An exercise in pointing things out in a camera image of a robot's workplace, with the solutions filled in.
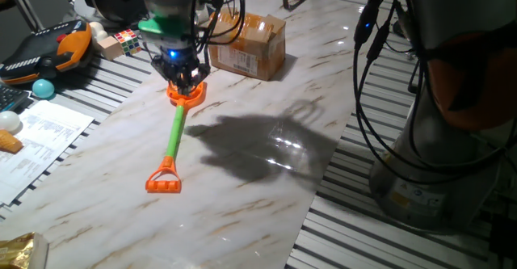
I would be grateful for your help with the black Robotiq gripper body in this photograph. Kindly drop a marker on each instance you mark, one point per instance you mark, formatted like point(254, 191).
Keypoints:
point(173, 61)

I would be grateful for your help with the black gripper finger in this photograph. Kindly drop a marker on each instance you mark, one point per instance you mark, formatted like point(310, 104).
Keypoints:
point(177, 85)
point(198, 81)

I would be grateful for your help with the orange green toy shovel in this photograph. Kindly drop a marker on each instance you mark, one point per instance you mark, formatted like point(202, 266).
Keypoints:
point(175, 131)

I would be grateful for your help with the Rubik's cube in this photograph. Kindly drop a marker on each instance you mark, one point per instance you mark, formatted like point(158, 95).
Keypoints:
point(127, 42)

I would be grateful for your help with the wooden cube block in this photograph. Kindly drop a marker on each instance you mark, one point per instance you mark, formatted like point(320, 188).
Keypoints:
point(110, 49)

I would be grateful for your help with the brown cardboard box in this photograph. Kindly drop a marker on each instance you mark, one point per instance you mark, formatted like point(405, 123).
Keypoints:
point(254, 44)

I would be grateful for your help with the white round figurine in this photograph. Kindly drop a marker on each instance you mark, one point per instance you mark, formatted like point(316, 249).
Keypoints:
point(97, 30)

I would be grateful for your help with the black orange teach pendant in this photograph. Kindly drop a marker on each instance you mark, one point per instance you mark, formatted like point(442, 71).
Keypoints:
point(40, 55)

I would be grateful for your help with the teal ball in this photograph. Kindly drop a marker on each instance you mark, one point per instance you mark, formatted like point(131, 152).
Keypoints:
point(43, 89)

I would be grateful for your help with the marble pattern mat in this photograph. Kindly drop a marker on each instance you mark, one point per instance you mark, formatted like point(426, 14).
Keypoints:
point(202, 220)

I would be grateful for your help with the printed paper sheet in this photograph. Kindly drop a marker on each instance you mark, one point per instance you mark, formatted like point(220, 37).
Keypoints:
point(44, 139)

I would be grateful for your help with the metal tripod legs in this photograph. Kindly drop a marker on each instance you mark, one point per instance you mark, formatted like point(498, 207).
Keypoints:
point(24, 4)

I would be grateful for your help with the white ball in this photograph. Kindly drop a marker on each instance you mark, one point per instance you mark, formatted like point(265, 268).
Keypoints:
point(9, 121)

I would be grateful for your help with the toy ice cream cone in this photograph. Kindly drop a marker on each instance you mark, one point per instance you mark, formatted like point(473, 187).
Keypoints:
point(9, 141)

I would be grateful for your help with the gold foil package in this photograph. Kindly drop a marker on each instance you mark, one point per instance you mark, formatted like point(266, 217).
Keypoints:
point(20, 253)

